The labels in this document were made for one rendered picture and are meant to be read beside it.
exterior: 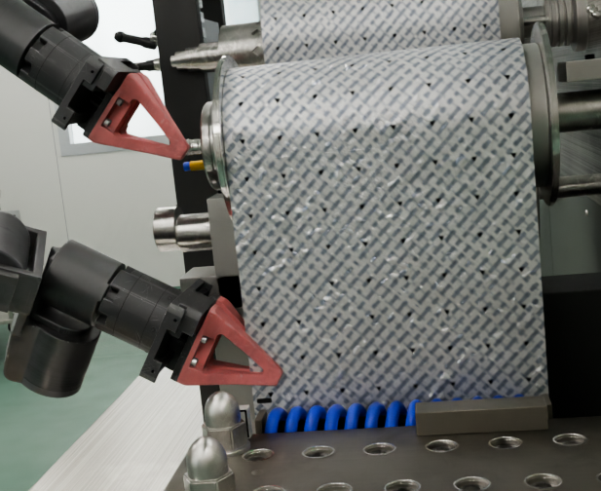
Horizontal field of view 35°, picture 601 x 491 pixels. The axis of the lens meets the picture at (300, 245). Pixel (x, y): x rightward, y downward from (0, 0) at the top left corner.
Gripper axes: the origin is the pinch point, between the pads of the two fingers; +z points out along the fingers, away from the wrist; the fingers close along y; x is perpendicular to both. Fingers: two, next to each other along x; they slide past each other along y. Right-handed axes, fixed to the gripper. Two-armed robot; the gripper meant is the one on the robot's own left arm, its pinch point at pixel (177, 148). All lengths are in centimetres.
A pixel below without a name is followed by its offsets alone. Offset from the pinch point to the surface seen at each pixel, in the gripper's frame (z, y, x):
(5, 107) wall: -216, -546, -160
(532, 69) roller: 20.6, 5.1, 21.8
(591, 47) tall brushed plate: 25.9, -20.0, 28.3
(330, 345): 20.2, 7.1, -4.6
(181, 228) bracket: 4.0, -1.0, -5.9
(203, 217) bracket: 5.0, -1.6, -4.2
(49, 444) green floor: -30, -268, -186
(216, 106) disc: 2.2, 7.6, 6.1
